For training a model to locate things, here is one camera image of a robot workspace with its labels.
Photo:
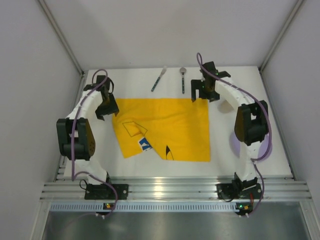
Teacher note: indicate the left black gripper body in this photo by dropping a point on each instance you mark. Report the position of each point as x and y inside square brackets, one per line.
[107, 109]

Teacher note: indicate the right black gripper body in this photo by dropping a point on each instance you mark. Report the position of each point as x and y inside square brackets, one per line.
[201, 89]

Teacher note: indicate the fork with teal handle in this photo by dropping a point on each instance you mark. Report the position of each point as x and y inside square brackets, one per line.
[163, 71]

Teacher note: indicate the yellow printed cloth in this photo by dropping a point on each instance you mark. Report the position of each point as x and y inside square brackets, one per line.
[177, 129]

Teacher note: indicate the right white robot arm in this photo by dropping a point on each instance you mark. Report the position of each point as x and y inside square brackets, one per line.
[252, 126]

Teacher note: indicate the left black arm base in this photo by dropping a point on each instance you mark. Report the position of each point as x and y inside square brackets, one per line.
[104, 192]

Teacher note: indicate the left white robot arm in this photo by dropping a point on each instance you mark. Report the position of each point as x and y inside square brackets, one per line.
[75, 136]

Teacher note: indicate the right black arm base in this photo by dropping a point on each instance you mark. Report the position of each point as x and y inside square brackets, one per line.
[228, 192]

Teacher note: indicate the beige paper cup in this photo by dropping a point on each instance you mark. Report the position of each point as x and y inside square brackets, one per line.
[224, 107]

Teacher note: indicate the spoon with teal handle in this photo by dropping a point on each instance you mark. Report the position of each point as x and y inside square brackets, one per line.
[183, 71]

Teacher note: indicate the aluminium mounting rail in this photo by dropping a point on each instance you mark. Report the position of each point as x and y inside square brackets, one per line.
[170, 189]

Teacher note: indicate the perforated cable tray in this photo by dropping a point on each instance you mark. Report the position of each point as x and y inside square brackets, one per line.
[148, 207]

